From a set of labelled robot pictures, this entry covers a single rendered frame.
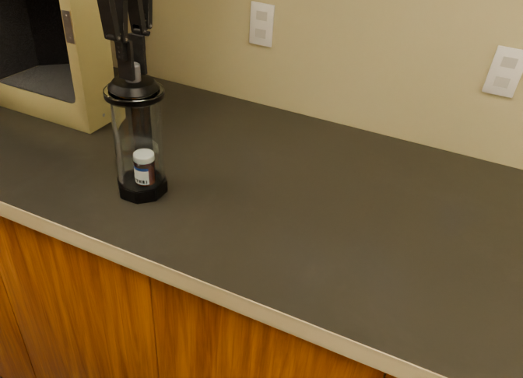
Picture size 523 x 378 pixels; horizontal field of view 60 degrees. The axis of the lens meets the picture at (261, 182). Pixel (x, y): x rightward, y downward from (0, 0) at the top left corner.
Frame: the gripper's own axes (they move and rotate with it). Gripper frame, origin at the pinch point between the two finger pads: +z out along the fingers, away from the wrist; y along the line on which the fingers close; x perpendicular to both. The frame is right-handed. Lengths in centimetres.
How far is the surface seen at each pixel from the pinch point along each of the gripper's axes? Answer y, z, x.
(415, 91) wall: -56, 16, 45
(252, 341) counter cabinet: 14, 42, 32
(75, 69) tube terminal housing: -13.1, 12.1, -26.9
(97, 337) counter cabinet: 14, 64, -6
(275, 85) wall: -56, 23, 6
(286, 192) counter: -14.2, 28.5, 26.6
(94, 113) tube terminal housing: -15.6, 23.7, -25.4
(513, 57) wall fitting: -56, 3, 64
